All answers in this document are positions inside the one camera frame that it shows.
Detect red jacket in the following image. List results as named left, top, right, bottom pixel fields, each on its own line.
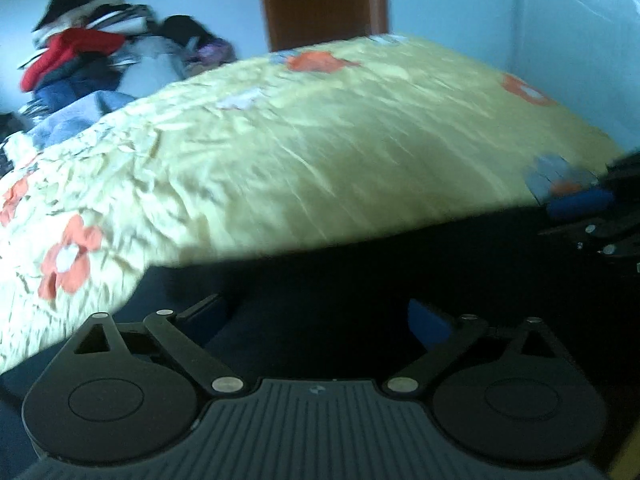
left=20, top=27, right=127, bottom=92

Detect white wardrobe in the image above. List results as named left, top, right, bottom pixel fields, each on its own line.
left=505, top=0, right=640, bottom=157

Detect yellow carrot print bedsheet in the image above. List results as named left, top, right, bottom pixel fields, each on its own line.
left=0, top=34, right=640, bottom=480

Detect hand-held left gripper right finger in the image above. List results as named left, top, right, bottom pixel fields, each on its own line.
left=381, top=298, right=569, bottom=402

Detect grey white garment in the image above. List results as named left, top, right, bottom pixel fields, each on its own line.
left=119, top=37, right=188, bottom=98

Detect pile of folded clothes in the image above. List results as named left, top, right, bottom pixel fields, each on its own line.
left=31, top=0, right=160, bottom=43

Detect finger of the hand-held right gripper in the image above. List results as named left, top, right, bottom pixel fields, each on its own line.
left=546, top=150, right=640, bottom=221
left=537, top=212, right=640, bottom=273

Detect black pants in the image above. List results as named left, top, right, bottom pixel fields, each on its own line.
left=0, top=204, right=640, bottom=480

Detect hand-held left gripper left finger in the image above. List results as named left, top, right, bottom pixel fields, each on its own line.
left=74, top=293, right=245, bottom=400

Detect brown wooden door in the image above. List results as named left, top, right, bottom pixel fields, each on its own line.
left=255, top=0, right=390, bottom=53

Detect dark blue garment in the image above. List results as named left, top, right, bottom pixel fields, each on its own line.
left=34, top=59, right=123, bottom=107

